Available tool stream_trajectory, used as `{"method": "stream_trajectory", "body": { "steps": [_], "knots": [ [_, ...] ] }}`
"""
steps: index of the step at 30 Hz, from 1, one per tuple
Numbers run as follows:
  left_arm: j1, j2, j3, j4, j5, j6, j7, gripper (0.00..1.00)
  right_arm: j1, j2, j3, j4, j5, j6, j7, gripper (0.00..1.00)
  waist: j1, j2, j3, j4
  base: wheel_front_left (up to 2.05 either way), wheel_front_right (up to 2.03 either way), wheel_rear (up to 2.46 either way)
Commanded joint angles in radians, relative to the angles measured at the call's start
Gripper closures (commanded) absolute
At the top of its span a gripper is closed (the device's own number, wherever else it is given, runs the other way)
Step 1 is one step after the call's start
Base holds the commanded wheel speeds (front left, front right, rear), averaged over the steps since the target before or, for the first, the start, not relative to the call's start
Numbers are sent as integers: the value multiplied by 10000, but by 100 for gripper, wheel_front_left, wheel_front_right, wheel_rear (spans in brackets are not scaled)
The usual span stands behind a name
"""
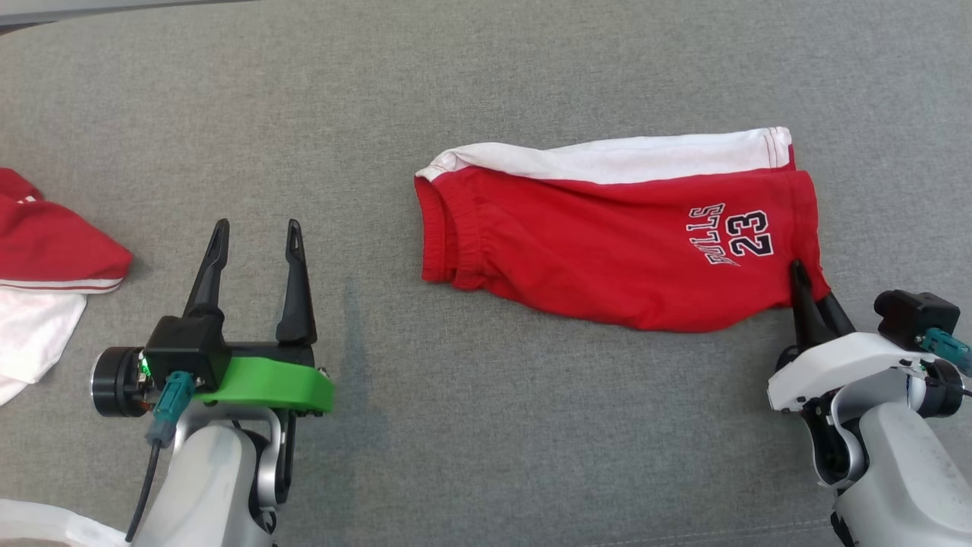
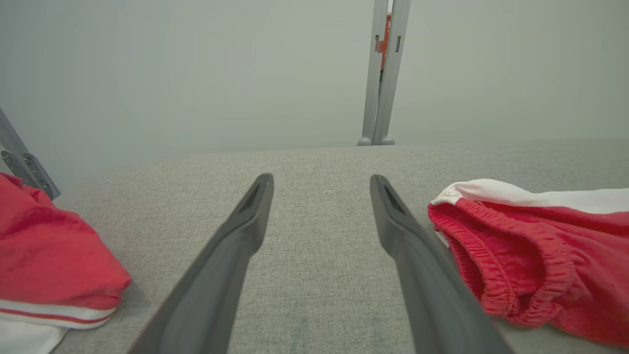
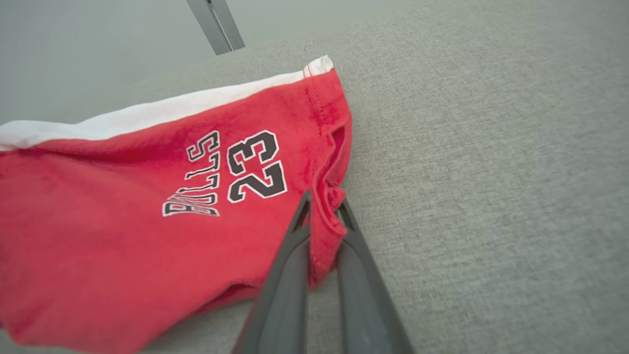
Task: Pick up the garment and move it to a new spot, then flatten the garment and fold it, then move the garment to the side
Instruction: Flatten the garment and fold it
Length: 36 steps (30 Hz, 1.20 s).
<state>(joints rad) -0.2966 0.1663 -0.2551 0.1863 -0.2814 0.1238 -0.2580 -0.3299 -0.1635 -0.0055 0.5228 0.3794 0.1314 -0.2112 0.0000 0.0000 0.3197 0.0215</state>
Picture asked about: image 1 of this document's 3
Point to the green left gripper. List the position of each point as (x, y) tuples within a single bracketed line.
[(266, 384)]

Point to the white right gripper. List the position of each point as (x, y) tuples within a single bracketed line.
[(835, 365)]

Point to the red white Bulls jersey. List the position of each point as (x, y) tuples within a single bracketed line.
[(53, 251)]

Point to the red white Bulls 23 shorts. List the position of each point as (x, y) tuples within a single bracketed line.
[(577, 243)]

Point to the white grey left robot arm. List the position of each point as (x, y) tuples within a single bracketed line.
[(205, 486)]

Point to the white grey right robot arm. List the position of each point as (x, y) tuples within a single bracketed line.
[(904, 471)]

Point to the white robot torso cover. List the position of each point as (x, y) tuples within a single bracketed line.
[(45, 524)]

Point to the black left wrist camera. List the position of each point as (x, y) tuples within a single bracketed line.
[(186, 349)]

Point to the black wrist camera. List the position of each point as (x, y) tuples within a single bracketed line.
[(911, 315), (186, 349)]

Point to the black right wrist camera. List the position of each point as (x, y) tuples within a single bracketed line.
[(911, 315)]

